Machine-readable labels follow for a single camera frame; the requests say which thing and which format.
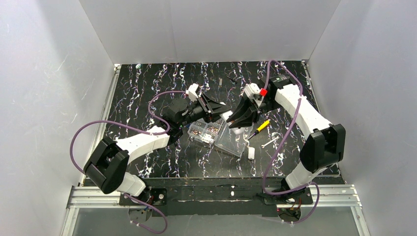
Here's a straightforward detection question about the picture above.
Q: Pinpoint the white remote control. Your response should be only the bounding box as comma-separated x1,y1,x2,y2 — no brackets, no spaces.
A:
220,110,246,135

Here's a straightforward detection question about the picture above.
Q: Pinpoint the white battery cover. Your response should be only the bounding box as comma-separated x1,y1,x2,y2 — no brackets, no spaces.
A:
248,147,255,160

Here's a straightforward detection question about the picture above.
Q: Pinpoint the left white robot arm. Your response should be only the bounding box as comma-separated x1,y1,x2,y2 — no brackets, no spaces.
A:
83,94,231,197

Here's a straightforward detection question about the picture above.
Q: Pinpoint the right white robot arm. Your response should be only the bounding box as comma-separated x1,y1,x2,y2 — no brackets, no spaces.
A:
226,78,346,193

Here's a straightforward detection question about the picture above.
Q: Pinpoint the clear plastic parts box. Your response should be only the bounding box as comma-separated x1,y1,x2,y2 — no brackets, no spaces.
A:
188,119,253,157

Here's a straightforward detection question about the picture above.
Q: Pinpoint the small silver wrench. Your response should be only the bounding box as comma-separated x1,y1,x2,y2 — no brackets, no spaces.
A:
261,137,280,149

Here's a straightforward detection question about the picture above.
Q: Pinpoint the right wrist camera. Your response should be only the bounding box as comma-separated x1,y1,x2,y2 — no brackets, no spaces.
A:
243,83,268,101

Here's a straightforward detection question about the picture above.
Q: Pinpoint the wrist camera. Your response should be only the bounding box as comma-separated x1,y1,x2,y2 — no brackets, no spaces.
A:
243,83,268,101
185,83,200,102

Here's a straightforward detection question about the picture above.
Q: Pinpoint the yellow handled screwdriver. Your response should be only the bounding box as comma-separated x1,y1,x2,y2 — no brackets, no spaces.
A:
248,119,270,140

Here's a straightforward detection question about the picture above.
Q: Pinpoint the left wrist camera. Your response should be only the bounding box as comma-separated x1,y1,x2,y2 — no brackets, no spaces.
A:
185,83,200,102

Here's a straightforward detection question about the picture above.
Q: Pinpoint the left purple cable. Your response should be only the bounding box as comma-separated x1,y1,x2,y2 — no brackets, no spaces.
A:
69,91,188,235

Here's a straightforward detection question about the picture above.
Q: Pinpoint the purple cable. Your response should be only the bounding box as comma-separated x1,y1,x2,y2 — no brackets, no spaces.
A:
69,91,188,235
261,59,321,225

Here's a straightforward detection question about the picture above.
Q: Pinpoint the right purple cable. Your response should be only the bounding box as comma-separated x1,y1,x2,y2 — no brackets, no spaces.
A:
261,59,321,225

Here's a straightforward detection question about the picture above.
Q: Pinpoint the aluminium frame rail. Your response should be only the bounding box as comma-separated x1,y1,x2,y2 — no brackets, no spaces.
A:
294,184,362,207

